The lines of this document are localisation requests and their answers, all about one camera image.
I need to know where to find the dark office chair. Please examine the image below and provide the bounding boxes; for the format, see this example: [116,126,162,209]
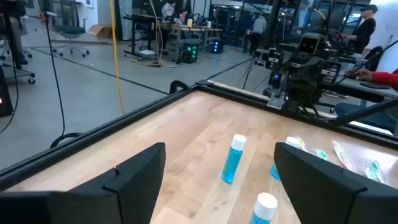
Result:
[51,0,91,58]

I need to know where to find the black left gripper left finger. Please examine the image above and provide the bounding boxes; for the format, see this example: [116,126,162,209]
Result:
[0,142,167,224]

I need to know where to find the black desk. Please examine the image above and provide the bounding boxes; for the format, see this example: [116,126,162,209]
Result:
[323,77,398,103]

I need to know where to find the white hanging cable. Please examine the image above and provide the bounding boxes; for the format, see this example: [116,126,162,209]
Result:
[148,0,165,67]

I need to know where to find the yellow hanging cable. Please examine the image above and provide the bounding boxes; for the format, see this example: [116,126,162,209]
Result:
[109,0,126,115]

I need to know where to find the black box red light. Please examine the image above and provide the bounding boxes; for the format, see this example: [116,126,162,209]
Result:
[0,65,14,118]

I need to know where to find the computer tower blue lights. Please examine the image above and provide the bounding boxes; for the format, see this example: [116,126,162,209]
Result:
[210,39,224,55]

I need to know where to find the black office chair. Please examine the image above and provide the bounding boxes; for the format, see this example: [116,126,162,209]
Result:
[363,45,384,72]

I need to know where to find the brown cardboard box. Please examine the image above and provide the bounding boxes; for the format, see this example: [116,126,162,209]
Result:
[88,24,113,40]

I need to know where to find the blue mouthwash bottle white cap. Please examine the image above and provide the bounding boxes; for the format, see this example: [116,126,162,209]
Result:
[269,136,303,182]
[248,192,279,224]
[221,134,248,184]

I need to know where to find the computer tower green lights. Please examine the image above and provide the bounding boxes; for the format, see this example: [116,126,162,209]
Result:
[181,42,200,65]

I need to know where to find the green toothbrush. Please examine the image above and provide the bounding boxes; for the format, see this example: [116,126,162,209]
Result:
[330,139,398,189]
[295,136,330,161]

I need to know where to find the person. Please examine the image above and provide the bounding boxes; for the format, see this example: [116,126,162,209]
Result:
[335,68,398,134]
[346,4,379,55]
[175,11,189,26]
[161,1,177,24]
[248,15,267,56]

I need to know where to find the black cable with coil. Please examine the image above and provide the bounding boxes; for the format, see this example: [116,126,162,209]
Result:
[44,11,84,149]

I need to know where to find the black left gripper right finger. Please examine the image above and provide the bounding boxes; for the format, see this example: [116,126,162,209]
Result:
[273,142,398,224]

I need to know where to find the long workbench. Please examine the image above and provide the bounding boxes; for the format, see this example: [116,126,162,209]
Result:
[123,14,223,63]

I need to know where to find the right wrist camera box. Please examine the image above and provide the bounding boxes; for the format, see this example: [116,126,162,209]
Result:
[297,32,321,56]

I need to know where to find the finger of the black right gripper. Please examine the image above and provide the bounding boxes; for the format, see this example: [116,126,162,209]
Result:
[307,58,324,94]
[290,58,308,94]

